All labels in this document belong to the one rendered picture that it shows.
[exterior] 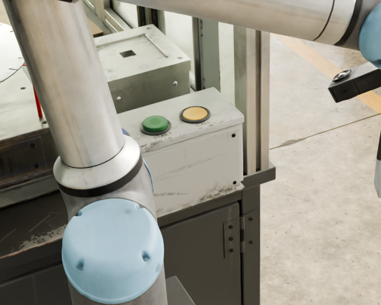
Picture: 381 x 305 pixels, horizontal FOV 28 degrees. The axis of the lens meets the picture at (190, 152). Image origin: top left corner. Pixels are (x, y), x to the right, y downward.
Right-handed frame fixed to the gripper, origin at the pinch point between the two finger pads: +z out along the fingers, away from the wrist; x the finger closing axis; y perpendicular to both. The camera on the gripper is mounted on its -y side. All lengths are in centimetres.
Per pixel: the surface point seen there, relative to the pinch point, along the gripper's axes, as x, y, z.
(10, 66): 1, -65, -4
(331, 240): 85, -28, 91
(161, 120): 0.3, -36.0, 0.2
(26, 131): -3, -61, 6
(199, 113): 5.2, -31.5, 0.8
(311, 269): 70, -30, 91
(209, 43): 17.6, -35.2, -5.2
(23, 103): 4, -67, 6
